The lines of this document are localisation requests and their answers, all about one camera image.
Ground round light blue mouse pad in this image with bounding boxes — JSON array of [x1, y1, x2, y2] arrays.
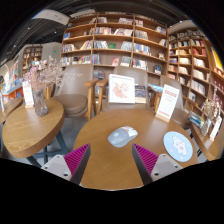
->
[[162, 130, 194, 163]]

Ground sign card on wooden stand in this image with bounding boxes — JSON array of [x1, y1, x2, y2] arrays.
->
[[155, 83, 181, 124]]

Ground vase with dried beige flowers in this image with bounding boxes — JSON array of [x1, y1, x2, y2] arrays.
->
[[199, 88, 223, 138]]

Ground round wooden side table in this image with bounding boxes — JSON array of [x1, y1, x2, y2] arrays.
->
[[1, 98, 69, 168], [191, 119, 224, 162]]

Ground small distant bookshelf unit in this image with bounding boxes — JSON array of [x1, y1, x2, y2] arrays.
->
[[21, 44, 44, 76]]

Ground white framed flower picture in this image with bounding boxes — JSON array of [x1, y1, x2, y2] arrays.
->
[[108, 73, 136, 105]]

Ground grey computer mouse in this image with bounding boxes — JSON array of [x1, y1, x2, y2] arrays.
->
[[107, 125, 139, 148]]

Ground small orange white sign card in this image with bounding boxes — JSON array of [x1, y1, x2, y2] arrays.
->
[[209, 114, 223, 142], [21, 80, 35, 109]]

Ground glass vase with pink flowers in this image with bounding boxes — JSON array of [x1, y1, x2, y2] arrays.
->
[[23, 56, 66, 118]]

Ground stack of colourful books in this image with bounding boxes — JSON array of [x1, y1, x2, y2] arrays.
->
[[188, 109, 205, 129]]

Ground angled wooden bookshelf unit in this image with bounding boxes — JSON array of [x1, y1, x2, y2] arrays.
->
[[166, 28, 224, 114]]

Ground stack of blue books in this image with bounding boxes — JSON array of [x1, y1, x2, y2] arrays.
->
[[148, 83, 165, 94]]

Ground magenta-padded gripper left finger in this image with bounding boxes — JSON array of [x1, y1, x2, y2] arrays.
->
[[40, 143, 92, 186]]

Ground wide wooden bookshelf unit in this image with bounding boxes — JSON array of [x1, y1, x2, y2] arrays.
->
[[60, 12, 169, 78]]

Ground dark cover book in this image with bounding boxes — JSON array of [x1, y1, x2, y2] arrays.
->
[[134, 84, 148, 104]]

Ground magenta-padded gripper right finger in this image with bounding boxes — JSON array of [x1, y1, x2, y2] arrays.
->
[[131, 143, 184, 186]]

